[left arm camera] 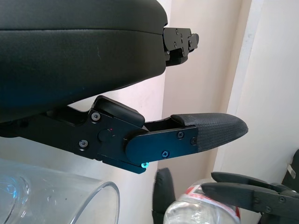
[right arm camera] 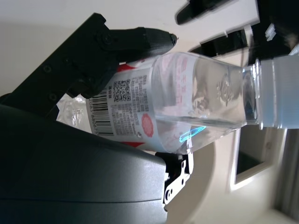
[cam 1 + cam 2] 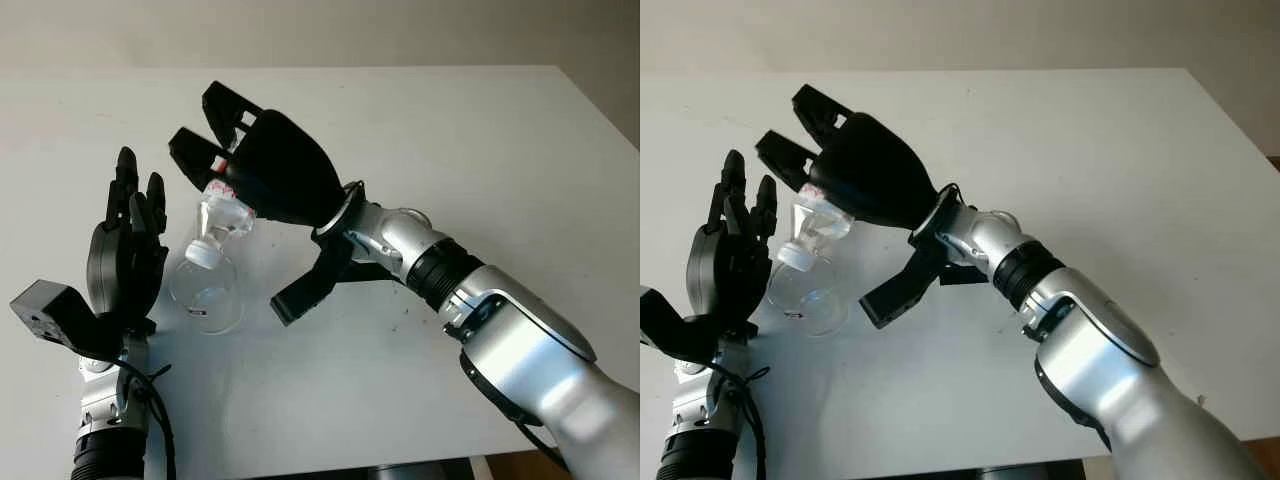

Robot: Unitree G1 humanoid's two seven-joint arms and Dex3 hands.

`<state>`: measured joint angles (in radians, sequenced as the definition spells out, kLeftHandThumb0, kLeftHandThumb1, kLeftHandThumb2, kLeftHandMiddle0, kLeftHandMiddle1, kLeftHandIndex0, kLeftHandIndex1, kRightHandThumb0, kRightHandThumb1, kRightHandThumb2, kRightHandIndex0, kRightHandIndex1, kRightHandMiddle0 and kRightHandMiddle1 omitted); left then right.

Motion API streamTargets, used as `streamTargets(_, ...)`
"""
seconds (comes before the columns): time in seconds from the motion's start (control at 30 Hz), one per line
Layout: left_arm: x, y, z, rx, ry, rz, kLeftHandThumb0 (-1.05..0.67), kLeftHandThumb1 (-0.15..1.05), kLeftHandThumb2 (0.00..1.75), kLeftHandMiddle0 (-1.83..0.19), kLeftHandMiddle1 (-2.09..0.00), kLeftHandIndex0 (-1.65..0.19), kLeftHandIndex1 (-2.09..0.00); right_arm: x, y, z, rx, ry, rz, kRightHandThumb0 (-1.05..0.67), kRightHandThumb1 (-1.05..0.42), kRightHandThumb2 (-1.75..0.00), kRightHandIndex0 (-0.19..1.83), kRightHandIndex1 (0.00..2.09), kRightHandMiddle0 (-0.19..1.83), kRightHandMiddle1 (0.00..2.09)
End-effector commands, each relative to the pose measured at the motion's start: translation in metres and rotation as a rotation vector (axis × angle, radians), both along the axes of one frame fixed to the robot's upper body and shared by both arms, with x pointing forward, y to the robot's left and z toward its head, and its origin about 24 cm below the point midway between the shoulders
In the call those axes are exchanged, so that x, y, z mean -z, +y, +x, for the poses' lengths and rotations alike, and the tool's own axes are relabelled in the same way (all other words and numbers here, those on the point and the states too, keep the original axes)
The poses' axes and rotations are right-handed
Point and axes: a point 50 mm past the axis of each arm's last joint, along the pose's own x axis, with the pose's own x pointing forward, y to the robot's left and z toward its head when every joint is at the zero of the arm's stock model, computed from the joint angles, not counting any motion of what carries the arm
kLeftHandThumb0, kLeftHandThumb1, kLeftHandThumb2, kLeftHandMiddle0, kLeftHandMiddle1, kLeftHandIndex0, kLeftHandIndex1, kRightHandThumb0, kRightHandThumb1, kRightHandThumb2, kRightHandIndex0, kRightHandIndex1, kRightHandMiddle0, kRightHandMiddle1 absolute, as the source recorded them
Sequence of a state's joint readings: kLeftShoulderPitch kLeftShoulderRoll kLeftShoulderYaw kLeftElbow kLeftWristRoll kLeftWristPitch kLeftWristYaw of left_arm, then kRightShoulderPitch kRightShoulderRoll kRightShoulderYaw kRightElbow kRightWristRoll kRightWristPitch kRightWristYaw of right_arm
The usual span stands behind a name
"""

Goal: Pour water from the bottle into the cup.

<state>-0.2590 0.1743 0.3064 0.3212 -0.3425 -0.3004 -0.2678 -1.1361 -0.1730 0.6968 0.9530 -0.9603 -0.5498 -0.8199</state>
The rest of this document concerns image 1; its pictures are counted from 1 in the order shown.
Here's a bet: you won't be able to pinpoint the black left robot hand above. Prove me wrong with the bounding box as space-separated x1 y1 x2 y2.
0 0 249 175

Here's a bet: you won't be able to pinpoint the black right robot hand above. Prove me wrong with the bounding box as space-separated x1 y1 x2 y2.
152 167 299 224

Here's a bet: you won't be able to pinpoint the clear water bottle white cap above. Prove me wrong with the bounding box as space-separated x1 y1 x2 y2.
163 178 242 224

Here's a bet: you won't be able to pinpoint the clear plastic cup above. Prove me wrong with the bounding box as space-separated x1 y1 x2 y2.
0 158 121 224

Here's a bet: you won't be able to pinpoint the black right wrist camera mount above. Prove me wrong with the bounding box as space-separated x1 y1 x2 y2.
281 148 299 187

